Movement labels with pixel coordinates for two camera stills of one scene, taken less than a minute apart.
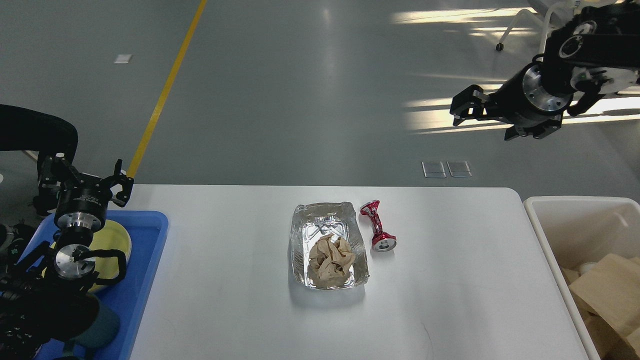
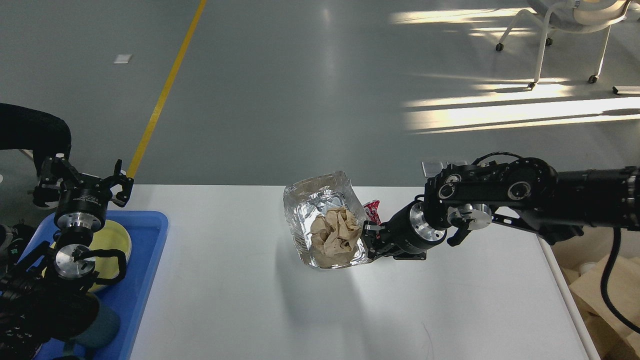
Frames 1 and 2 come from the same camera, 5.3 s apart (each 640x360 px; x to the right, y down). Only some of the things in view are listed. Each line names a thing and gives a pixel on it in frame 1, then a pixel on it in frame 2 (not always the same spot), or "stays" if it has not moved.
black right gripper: (521, 100) -> (408, 236)
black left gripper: (79, 206) stays
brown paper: (330, 261) -> (333, 236)
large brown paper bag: (607, 297) stays
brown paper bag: (570, 275) stays
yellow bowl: (110, 237) stays
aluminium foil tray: (312, 221) -> (305, 198)
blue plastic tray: (147, 230) stays
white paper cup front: (586, 267) stays
